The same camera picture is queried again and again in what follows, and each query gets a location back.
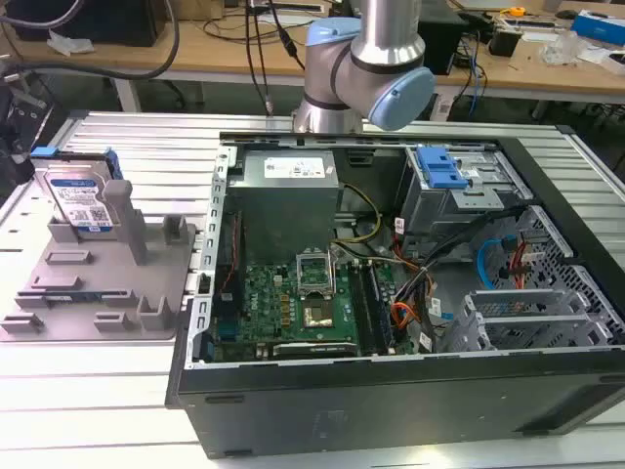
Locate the grey plastic parts rack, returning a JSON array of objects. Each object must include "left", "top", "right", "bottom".
[{"left": 0, "top": 179, "right": 197, "bottom": 343}]

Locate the silver drive bay cage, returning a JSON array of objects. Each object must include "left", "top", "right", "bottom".
[{"left": 397, "top": 146, "right": 533, "bottom": 255}]

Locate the wooden desk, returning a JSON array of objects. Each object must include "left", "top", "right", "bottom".
[{"left": 0, "top": 0, "right": 625, "bottom": 105}]

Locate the blue cardboard box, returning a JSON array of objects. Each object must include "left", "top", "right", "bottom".
[{"left": 569, "top": 9, "right": 625, "bottom": 49}]

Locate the blue SATA wire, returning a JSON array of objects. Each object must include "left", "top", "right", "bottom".
[{"left": 476, "top": 234, "right": 517, "bottom": 294}]

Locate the black equipment at edge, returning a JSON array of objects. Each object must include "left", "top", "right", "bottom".
[{"left": 0, "top": 65, "right": 60, "bottom": 196}]

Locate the green motherboard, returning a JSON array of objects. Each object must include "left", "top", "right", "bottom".
[{"left": 212, "top": 257, "right": 416, "bottom": 362}]

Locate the RAM stick in rack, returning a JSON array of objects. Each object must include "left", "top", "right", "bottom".
[{"left": 16, "top": 290, "right": 133, "bottom": 301}]

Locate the black open PC case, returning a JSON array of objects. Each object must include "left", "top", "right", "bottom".
[{"left": 164, "top": 124, "right": 625, "bottom": 460}]

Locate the blue hanging cable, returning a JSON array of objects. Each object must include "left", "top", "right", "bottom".
[{"left": 466, "top": 38, "right": 489, "bottom": 118}]

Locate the open CPU socket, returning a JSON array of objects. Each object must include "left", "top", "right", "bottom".
[{"left": 301, "top": 298, "right": 338, "bottom": 330}]

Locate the metal socket cover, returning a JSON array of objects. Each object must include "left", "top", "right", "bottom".
[{"left": 295, "top": 252, "right": 335, "bottom": 299}]

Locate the black expansion slot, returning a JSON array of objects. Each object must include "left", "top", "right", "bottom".
[{"left": 271, "top": 341, "right": 358, "bottom": 359}]

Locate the orange SATA wire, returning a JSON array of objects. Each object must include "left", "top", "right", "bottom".
[{"left": 390, "top": 301, "right": 422, "bottom": 338}]

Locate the thick grey cable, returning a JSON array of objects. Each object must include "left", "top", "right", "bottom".
[{"left": 0, "top": 0, "right": 178, "bottom": 81}]

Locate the black and yellow power wire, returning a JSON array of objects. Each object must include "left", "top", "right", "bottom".
[{"left": 329, "top": 181, "right": 383, "bottom": 245}]

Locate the black hanging cable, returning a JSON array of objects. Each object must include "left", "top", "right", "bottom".
[{"left": 243, "top": 0, "right": 307, "bottom": 117}]

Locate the hard disk in blue carrier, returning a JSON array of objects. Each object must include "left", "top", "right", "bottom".
[{"left": 29, "top": 147, "right": 123, "bottom": 240}]

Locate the black box on desk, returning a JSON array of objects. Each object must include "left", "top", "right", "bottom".
[{"left": 487, "top": 23, "right": 524, "bottom": 58}]

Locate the grey power supply unit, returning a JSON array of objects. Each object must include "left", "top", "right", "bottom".
[{"left": 225, "top": 149, "right": 346, "bottom": 268}]

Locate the black RAM slot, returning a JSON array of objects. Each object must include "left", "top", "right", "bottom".
[{"left": 352, "top": 262, "right": 396, "bottom": 356}]

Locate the blue drive bay latch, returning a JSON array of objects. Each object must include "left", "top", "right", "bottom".
[{"left": 415, "top": 146, "right": 471, "bottom": 191}]

